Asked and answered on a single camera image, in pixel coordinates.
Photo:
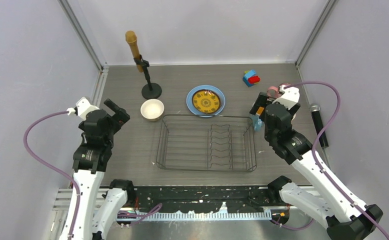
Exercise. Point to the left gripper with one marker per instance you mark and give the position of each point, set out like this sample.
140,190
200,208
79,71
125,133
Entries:
121,118

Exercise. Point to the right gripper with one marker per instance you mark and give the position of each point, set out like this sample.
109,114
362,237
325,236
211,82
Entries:
261,101

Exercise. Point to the blue glazed mug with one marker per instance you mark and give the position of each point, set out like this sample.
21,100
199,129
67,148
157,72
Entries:
257,122

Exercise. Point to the pink patterned mug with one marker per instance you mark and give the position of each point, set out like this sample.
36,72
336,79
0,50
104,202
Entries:
276,91

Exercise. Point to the beige floral bowl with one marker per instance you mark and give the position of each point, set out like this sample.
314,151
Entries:
152,109

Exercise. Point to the yellow plate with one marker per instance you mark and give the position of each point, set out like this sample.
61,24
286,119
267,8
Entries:
206,101

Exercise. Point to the light blue plate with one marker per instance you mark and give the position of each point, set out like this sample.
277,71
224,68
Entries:
211,88

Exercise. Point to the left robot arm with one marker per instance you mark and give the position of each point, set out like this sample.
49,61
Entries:
90,161

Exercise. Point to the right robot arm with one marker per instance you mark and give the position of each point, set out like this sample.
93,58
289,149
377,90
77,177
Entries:
341,213

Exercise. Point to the colourful toy block stack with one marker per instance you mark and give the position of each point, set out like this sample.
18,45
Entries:
250,78

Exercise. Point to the black microphone stand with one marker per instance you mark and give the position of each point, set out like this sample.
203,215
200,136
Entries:
150,90

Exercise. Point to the black handheld microphone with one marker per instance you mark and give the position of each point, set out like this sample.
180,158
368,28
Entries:
318,124

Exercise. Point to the brown microphone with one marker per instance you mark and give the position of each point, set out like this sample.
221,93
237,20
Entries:
132,41

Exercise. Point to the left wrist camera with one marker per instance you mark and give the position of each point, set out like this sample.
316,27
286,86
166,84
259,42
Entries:
84,107

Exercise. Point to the black wire dish rack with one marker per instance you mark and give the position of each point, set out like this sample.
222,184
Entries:
206,143

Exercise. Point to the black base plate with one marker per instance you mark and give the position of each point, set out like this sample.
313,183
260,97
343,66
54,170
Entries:
207,198

